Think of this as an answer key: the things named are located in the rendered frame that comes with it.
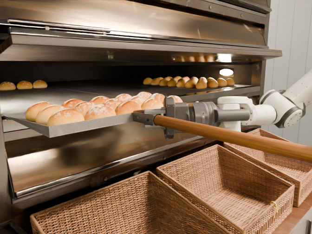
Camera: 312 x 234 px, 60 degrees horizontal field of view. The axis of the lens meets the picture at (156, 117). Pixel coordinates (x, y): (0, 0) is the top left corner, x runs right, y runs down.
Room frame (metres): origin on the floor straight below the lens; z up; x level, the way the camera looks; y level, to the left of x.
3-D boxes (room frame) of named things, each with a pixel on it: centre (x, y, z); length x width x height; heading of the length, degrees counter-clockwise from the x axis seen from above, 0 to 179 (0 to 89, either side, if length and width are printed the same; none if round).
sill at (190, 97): (1.47, -0.14, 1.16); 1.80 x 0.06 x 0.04; 135
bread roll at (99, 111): (0.78, 0.16, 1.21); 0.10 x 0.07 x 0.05; 137
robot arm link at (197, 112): (0.79, -0.09, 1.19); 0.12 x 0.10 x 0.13; 100
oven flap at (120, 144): (1.45, -0.16, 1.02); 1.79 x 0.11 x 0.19; 135
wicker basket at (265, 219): (1.27, -0.36, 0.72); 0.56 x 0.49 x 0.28; 135
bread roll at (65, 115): (0.70, 0.24, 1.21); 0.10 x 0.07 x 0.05; 134
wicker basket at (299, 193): (1.70, -0.79, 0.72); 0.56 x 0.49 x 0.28; 137
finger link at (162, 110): (0.77, 0.00, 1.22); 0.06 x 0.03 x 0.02; 100
